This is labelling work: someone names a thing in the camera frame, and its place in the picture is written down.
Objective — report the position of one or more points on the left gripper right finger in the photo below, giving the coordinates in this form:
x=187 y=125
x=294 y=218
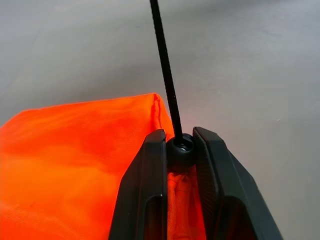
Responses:
x=225 y=195

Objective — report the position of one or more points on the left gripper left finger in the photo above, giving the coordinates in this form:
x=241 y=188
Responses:
x=142 y=190

